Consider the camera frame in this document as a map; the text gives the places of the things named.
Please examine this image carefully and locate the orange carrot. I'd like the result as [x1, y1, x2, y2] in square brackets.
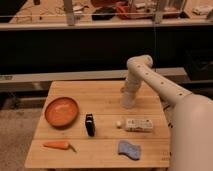
[43, 141, 75, 151]

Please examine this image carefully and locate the white plastic bottle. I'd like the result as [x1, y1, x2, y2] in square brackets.
[116, 119, 154, 132]

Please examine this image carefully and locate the black eraser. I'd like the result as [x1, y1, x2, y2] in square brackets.
[85, 114, 95, 137]

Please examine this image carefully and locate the orange bowl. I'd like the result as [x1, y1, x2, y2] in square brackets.
[44, 97, 79, 127]

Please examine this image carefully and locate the black object on shelf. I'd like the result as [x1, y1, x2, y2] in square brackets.
[92, 7, 116, 21]

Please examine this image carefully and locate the red basket on shelf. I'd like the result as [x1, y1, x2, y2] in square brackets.
[116, 1, 139, 19]

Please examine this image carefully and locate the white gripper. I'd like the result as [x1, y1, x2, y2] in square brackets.
[121, 78, 141, 96]

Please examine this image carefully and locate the wooden table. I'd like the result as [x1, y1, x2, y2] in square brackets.
[25, 81, 170, 169]

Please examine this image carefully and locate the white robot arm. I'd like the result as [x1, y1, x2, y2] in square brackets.
[121, 55, 213, 171]

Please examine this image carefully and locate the blue sponge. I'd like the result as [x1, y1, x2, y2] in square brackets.
[118, 140, 141, 160]

